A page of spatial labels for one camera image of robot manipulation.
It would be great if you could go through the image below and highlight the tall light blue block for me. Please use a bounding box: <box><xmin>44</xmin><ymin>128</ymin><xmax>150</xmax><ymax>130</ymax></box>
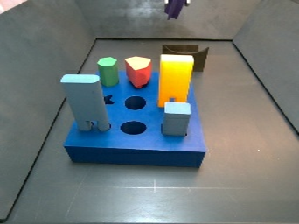
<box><xmin>60</xmin><ymin>74</ymin><xmax>110</xmax><ymax>131</ymax></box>

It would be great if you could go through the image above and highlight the green hexagonal prism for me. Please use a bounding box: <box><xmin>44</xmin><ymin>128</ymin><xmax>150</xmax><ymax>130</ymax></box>
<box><xmin>98</xmin><ymin>57</ymin><xmax>119</xmax><ymax>87</ymax></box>

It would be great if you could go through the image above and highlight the yellow arch block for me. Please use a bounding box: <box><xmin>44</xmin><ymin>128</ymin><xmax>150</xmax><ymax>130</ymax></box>
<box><xmin>158</xmin><ymin>54</ymin><xmax>194</xmax><ymax>108</ymax></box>

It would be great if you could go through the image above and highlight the red pentagonal prism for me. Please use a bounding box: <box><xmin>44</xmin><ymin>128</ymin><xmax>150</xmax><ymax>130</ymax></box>
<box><xmin>126</xmin><ymin>56</ymin><xmax>152</xmax><ymax>88</ymax></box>

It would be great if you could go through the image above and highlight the small light blue block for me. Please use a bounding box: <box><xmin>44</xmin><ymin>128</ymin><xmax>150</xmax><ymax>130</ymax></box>
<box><xmin>163</xmin><ymin>101</ymin><xmax>193</xmax><ymax>136</ymax></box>

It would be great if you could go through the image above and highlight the blue shape sorter base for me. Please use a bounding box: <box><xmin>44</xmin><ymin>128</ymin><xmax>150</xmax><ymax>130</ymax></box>
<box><xmin>64</xmin><ymin>72</ymin><xmax>207</xmax><ymax>167</ymax></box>

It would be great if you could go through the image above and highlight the purple star prism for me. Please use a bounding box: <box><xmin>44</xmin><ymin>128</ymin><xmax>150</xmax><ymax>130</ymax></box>
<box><xmin>164</xmin><ymin>0</ymin><xmax>186</xmax><ymax>19</ymax></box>

